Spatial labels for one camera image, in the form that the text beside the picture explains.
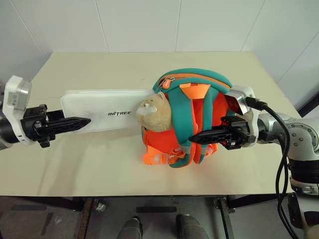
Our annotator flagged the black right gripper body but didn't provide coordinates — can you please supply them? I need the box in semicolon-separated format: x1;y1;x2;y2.
225;115;256;150

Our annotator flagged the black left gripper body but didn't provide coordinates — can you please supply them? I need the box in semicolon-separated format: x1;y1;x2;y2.
19;104;57;149

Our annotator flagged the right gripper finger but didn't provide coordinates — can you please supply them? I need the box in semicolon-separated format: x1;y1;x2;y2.
220;116;236;128
188;126;232;145

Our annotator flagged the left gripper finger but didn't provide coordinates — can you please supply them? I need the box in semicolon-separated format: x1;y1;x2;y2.
47;117;92;136
46;109;65;121

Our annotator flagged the white zip pouch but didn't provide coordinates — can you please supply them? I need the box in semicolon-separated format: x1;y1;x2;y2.
60;89;153;134

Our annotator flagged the orange and teal backpack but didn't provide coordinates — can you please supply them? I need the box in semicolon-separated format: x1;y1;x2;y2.
140;68;234;168

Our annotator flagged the beige plush animal toy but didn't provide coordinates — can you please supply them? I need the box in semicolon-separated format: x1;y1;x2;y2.
135;92;173;131

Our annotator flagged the dark grey rounded shape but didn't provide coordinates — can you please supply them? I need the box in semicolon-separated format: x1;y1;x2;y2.
117;216;143;239
175;213;208;239

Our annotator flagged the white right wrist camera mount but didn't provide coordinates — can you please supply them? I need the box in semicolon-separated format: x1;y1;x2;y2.
224;84;260;143

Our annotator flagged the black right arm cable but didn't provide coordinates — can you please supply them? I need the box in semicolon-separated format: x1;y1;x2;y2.
246;97;301;239

